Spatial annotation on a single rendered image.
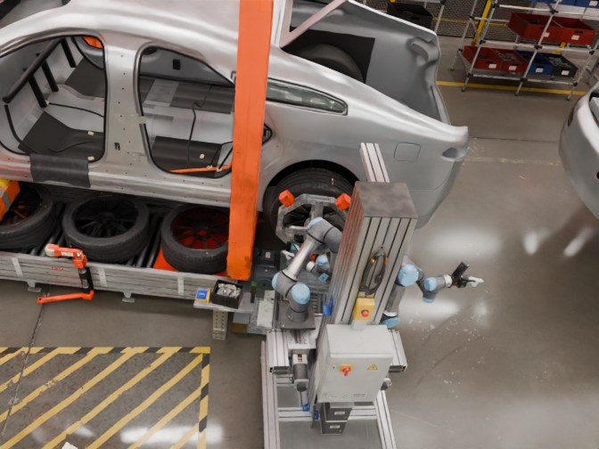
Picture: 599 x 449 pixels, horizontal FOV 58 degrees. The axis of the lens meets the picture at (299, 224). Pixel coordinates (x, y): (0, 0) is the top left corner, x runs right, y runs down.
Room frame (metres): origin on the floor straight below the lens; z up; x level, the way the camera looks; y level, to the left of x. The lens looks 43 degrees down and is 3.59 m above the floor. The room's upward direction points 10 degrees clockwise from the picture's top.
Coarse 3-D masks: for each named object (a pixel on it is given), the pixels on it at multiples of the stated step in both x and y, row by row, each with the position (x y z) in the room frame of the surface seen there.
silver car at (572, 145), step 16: (592, 96) 4.93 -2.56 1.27; (576, 112) 4.64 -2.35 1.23; (592, 112) 5.00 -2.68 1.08; (576, 128) 4.43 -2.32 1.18; (592, 128) 4.29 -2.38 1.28; (560, 144) 4.61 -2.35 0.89; (576, 144) 4.29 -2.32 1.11; (592, 144) 4.11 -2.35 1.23; (576, 160) 4.16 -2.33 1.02; (592, 160) 3.98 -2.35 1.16; (576, 176) 4.07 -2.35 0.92; (592, 176) 3.88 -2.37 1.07; (592, 192) 3.80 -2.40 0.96; (592, 208) 3.76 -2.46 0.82
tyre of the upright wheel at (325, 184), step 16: (288, 176) 3.17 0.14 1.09; (304, 176) 3.11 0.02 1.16; (320, 176) 3.11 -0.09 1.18; (336, 176) 3.18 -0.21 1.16; (304, 192) 2.99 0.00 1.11; (320, 192) 3.00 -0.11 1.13; (336, 192) 3.01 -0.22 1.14; (352, 192) 3.16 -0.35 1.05; (272, 208) 2.98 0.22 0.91; (272, 224) 2.98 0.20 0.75
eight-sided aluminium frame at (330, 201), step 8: (296, 200) 2.95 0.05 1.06; (304, 200) 2.90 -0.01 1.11; (312, 200) 2.91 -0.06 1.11; (320, 200) 2.92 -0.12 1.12; (328, 200) 2.93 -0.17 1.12; (336, 200) 2.97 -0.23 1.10; (280, 208) 2.93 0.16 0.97; (288, 208) 2.90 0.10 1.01; (336, 208) 2.92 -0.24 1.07; (280, 216) 2.89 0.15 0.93; (344, 216) 2.93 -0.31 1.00; (280, 224) 2.90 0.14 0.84; (280, 232) 2.90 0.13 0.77; (320, 248) 2.95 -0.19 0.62; (328, 248) 2.92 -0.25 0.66
